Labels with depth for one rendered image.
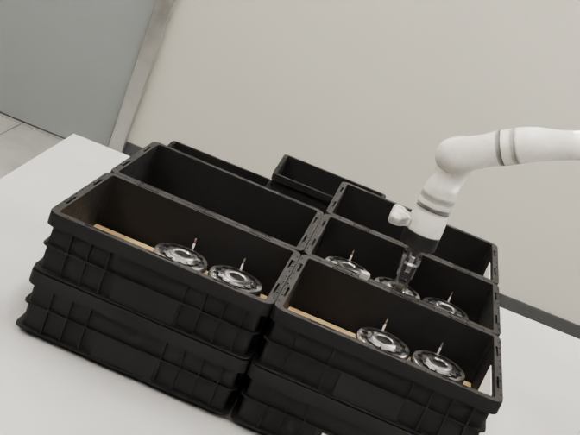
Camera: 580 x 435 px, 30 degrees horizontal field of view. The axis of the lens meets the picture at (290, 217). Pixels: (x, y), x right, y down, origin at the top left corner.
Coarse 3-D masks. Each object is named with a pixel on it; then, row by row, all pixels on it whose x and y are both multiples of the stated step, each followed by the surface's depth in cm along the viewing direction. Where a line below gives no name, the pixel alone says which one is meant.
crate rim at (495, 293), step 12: (324, 216) 228; (324, 228) 221; (360, 228) 230; (312, 240) 211; (384, 240) 229; (336, 264) 204; (444, 264) 228; (468, 276) 228; (492, 288) 226; (420, 300) 202; (492, 300) 219; (444, 312) 201; (492, 312) 212; (492, 324) 207
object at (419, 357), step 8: (416, 352) 197; (424, 352) 199; (432, 352) 200; (416, 360) 194; (424, 360) 195; (448, 360) 199; (432, 368) 193; (456, 368) 198; (448, 376) 192; (456, 376) 194; (464, 376) 195
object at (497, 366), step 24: (288, 288) 184; (384, 288) 201; (288, 312) 174; (432, 312) 200; (312, 336) 175; (336, 336) 174; (384, 360) 174; (432, 384) 173; (456, 384) 173; (480, 408) 173
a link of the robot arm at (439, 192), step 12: (432, 180) 212; (444, 180) 213; (456, 180) 214; (420, 192) 215; (432, 192) 211; (444, 192) 211; (456, 192) 212; (420, 204) 213; (432, 204) 212; (444, 204) 212
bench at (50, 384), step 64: (0, 192) 237; (64, 192) 251; (0, 256) 208; (0, 320) 186; (512, 320) 284; (0, 384) 168; (64, 384) 174; (128, 384) 182; (512, 384) 244; (576, 384) 258
